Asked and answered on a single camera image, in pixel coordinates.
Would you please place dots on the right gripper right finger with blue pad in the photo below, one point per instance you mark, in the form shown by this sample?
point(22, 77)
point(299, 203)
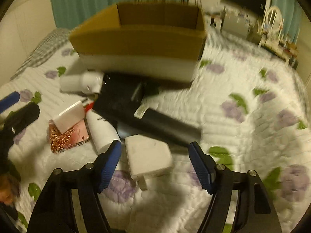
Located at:
point(254, 212)

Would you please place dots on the person's left hand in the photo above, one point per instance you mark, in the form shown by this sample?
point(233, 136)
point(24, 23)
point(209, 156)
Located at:
point(9, 189)

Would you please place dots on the brown cardboard box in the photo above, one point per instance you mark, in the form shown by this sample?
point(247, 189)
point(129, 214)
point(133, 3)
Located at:
point(157, 39)

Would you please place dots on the white tube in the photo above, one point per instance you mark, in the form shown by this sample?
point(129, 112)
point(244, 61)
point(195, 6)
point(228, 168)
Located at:
point(102, 132)

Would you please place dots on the grey checked bed sheet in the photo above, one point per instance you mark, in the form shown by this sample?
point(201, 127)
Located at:
point(44, 50)

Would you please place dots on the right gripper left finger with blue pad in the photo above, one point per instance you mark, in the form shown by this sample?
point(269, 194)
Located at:
point(54, 210)

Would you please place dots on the light blue earbuds case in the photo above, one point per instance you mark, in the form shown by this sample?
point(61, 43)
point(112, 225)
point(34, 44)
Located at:
point(148, 158)

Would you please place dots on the grey mini fridge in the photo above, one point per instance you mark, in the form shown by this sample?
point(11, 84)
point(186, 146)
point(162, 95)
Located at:
point(235, 25)

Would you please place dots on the white floral quilt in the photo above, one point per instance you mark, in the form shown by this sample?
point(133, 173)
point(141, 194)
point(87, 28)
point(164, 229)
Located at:
point(253, 113)

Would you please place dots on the teal curtain right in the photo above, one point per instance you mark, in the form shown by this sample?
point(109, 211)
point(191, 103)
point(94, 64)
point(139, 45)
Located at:
point(291, 12)

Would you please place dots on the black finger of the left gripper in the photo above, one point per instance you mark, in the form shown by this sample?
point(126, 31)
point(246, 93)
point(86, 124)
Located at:
point(20, 119)

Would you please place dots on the white dressing table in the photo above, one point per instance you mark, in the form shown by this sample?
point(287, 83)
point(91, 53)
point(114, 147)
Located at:
point(282, 49)

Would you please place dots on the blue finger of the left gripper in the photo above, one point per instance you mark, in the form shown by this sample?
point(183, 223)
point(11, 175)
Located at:
point(9, 101)

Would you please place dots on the black keyboard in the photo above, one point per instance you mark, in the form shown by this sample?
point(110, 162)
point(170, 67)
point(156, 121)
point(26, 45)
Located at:
point(120, 100)

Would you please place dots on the white cylindrical bottle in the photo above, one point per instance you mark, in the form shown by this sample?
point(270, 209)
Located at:
point(89, 82)

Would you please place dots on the white oval vanity mirror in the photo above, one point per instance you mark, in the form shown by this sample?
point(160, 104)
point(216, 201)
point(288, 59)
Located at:
point(272, 26)

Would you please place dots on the small white box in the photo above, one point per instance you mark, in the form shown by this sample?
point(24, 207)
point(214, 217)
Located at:
point(69, 116)

